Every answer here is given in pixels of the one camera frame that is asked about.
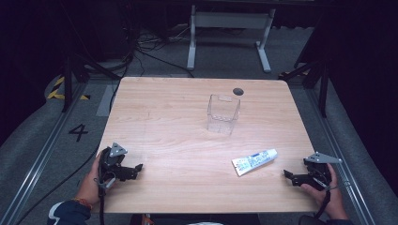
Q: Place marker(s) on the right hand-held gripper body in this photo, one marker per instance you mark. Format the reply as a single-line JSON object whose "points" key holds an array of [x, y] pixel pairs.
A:
{"points": [[319, 170]]}

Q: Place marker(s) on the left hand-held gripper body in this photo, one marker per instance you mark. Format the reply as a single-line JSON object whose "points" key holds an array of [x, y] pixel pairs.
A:
{"points": [[113, 162]]}

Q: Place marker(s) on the person's left hand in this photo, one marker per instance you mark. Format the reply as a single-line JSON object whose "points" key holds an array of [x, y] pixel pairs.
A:
{"points": [[90, 184]]}

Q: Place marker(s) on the person's right hand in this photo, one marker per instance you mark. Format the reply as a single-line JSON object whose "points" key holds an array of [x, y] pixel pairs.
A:
{"points": [[331, 200]]}

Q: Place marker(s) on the white toothpaste tube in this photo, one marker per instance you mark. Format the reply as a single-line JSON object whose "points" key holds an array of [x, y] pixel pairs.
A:
{"points": [[254, 162]]}

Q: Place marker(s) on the clear plastic container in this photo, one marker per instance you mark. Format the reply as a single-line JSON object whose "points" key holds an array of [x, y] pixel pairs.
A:
{"points": [[223, 114]]}

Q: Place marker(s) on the black metal stand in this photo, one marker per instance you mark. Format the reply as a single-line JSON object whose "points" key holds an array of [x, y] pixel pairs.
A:
{"points": [[70, 81], [319, 78]]}

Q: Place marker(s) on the metal floor rail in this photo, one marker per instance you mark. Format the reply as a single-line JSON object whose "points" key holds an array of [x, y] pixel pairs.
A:
{"points": [[338, 150], [40, 156]]}

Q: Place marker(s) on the white metal desk frame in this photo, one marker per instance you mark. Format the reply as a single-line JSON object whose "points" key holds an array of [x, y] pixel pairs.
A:
{"points": [[230, 20]]}

